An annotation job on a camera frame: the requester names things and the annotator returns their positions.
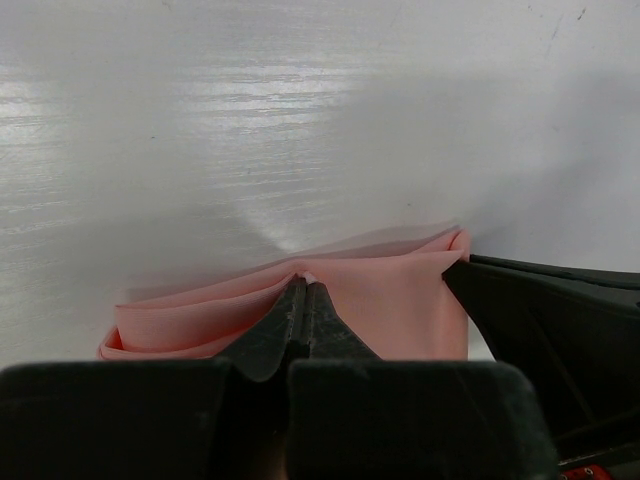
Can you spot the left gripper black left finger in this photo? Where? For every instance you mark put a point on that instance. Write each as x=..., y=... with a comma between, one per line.
x=259, y=352

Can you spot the pink cloth napkin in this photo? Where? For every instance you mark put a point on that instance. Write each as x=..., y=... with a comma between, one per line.
x=392, y=296

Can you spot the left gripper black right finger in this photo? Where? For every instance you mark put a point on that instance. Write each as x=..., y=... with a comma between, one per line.
x=325, y=334

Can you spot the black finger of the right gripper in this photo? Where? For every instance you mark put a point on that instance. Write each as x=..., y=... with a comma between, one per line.
x=574, y=333

